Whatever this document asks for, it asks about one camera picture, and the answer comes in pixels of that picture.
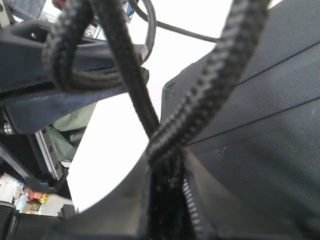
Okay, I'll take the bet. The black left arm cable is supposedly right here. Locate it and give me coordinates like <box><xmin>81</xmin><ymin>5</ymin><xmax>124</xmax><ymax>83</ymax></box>
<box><xmin>128</xmin><ymin>0</ymin><xmax>158</xmax><ymax>63</ymax></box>

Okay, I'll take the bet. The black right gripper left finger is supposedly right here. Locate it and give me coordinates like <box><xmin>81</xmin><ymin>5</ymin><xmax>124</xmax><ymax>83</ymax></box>
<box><xmin>49</xmin><ymin>154</ymin><xmax>152</xmax><ymax>240</ymax></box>

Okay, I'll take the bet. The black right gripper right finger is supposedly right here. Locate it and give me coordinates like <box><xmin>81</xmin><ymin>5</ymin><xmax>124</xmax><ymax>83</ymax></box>
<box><xmin>182</xmin><ymin>148</ymin><xmax>320</xmax><ymax>240</ymax></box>

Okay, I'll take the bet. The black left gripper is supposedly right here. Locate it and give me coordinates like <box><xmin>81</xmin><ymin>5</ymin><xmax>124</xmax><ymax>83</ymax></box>
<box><xmin>0</xmin><ymin>20</ymin><xmax>127</xmax><ymax>193</ymax></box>

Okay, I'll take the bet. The black plastic carrying case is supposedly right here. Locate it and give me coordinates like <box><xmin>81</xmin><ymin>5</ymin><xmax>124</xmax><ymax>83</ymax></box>
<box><xmin>161</xmin><ymin>0</ymin><xmax>320</xmax><ymax>231</ymax></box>

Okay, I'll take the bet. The black braided rope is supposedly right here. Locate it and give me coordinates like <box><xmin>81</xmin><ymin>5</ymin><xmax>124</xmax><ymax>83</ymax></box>
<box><xmin>41</xmin><ymin>0</ymin><xmax>272</xmax><ymax>240</ymax></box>

